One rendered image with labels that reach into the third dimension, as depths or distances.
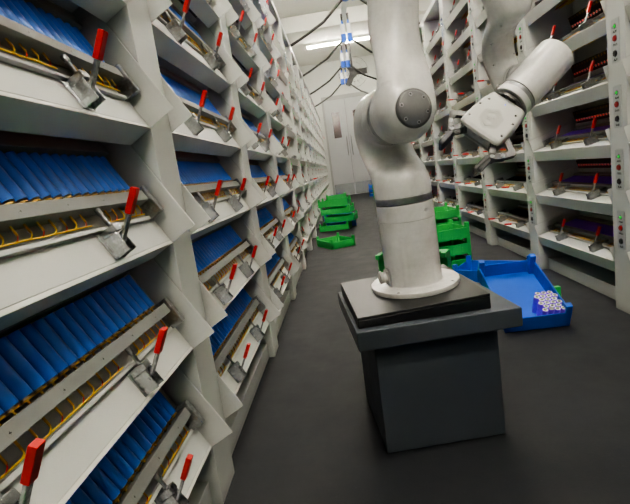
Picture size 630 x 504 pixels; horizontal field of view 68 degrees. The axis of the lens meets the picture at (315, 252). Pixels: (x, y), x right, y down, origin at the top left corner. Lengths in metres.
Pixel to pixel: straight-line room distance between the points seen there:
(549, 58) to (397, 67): 0.36
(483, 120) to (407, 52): 0.23
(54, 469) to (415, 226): 0.72
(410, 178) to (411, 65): 0.21
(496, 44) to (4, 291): 1.04
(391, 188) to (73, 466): 0.70
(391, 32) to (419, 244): 0.41
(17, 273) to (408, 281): 0.71
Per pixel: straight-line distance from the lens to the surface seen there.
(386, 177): 0.96
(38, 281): 0.53
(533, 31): 2.39
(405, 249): 0.97
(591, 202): 1.91
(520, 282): 1.83
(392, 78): 0.92
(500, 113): 1.09
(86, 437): 0.60
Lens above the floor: 0.58
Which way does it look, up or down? 9 degrees down
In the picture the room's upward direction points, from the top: 8 degrees counter-clockwise
